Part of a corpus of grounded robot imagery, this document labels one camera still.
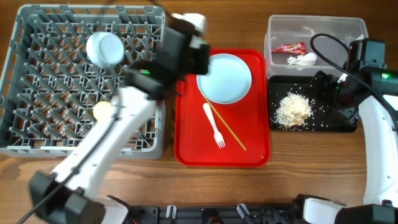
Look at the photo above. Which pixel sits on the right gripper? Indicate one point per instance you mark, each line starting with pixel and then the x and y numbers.
pixel 329 82

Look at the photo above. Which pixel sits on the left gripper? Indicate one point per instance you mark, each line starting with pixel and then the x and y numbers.
pixel 205 44

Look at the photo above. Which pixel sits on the rice food waste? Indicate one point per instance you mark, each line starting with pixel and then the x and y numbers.
pixel 294 111

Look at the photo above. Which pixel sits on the white tissue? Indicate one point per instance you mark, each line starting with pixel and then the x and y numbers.
pixel 308 59

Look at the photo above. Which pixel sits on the red snack wrapper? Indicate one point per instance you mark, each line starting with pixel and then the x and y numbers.
pixel 298 48

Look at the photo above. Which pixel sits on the small light blue bowl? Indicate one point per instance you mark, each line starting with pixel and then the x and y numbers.
pixel 105 49

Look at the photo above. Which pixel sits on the yellow cup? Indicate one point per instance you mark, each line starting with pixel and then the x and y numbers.
pixel 103 111

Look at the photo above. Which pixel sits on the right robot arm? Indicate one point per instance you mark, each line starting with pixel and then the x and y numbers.
pixel 378 111

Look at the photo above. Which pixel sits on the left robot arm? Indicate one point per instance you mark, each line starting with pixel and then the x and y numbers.
pixel 68 194

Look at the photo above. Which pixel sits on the grey dishwasher rack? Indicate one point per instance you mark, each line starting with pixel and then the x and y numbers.
pixel 49 86

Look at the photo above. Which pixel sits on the black tray bin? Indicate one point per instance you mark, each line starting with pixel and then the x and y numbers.
pixel 300 84

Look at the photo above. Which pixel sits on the large light blue plate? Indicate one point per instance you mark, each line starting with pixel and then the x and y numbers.
pixel 228 79

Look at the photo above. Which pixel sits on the clear plastic bin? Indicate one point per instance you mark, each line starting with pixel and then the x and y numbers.
pixel 291 29

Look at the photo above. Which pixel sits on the red plastic tray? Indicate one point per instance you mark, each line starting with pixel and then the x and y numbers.
pixel 248 118

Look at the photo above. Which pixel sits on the white plastic fork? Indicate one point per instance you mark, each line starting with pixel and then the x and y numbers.
pixel 214 127

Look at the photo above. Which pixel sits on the wooden chopstick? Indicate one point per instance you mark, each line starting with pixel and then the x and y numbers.
pixel 225 123

